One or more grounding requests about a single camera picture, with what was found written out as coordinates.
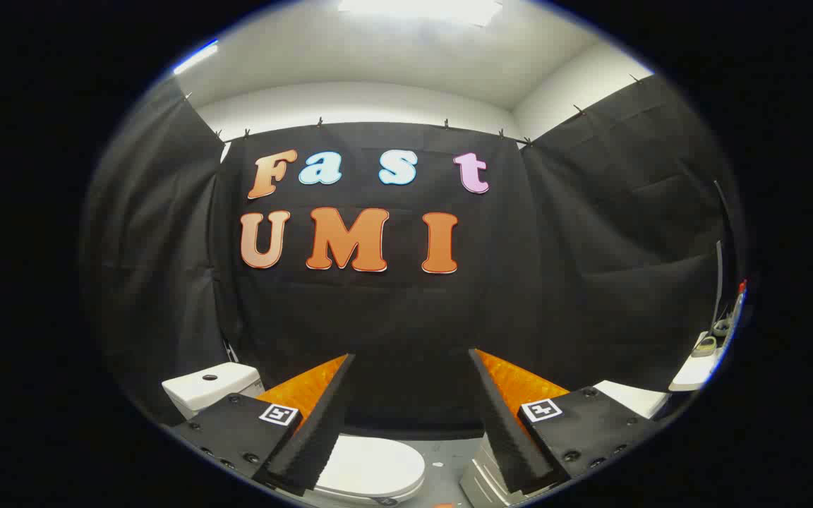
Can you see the white toilet lid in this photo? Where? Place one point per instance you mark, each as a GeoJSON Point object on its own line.
{"type": "Point", "coordinates": [371, 469]}

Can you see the black backdrop cloth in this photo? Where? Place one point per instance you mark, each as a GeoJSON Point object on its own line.
{"type": "Point", "coordinates": [392, 317]}

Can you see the white toilet tank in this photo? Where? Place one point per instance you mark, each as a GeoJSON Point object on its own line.
{"type": "Point", "coordinates": [198, 398]}

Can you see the grey tape roll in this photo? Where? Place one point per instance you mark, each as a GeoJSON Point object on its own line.
{"type": "Point", "coordinates": [705, 346]}

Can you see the white shelf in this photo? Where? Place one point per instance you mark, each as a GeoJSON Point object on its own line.
{"type": "Point", "coordinates": [692, 370]}

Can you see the grey white panelled cabinet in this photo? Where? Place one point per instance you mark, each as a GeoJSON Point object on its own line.
{"type": "Point", "coordinates": [480, 480]}

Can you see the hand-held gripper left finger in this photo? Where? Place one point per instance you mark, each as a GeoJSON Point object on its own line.
{"type": "Point", "coordinates": [318, 430]}

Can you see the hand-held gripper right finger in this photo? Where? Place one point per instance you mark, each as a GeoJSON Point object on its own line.
{"type": "Point", "coordinates": [509, 437]}

